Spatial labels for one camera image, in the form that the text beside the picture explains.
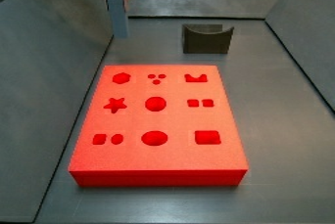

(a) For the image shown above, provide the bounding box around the black curved holder stand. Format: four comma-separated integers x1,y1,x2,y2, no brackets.
182,24,234,54

